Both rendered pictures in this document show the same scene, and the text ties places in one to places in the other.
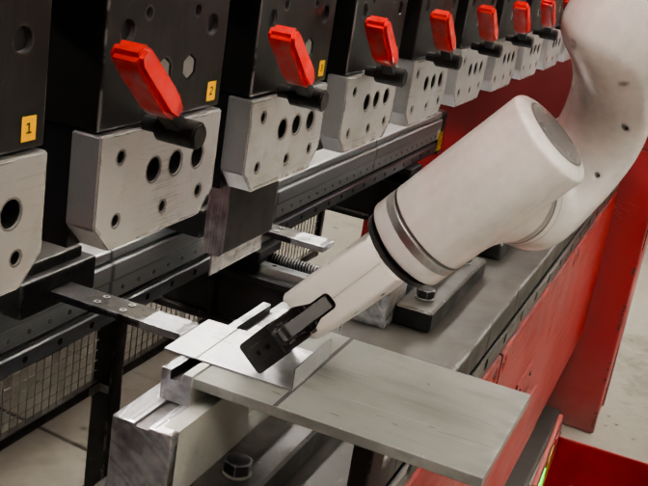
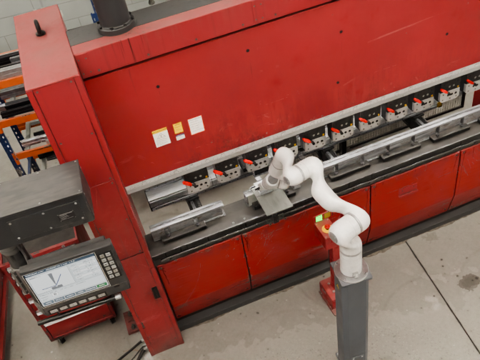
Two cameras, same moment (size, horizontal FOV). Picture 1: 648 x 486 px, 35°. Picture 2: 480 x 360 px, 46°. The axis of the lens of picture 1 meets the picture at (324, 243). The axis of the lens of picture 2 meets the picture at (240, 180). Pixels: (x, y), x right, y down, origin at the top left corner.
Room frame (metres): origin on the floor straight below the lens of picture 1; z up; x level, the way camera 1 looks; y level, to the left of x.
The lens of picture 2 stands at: (-0.77, -2.14, 3.59)
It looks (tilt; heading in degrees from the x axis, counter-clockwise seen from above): 42 degrees down; 56
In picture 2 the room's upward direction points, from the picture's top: 11 degrees counter-clockwise
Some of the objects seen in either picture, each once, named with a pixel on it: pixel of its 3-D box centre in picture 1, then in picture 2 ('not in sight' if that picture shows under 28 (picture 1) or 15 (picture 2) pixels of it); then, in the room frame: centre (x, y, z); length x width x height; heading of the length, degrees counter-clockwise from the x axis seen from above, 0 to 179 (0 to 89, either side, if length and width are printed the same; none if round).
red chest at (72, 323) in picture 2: not in sight; (62, 274); (-0.40, 0.93, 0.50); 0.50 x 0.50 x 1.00; 70
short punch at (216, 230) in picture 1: (241, 213); (261, 169); (0.89, 0.08, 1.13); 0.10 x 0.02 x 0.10; 160
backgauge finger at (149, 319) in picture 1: (77, 286); (252, 168); (0.93, 0.24, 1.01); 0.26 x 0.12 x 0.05; 70
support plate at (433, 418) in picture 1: (367, 391); (271, 198); (0.83, -0.06, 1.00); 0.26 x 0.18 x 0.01; 70
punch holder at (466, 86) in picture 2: not in sight; (471, 78); (2.36, -0.47, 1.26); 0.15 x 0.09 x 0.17; 160
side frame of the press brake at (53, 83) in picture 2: not in sight; (110, 201); (0.03, 0.58, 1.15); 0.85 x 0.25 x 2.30; 70
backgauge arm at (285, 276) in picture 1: (184, 262); (320, 144); (1.58, 0.22, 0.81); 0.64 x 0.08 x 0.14; 70
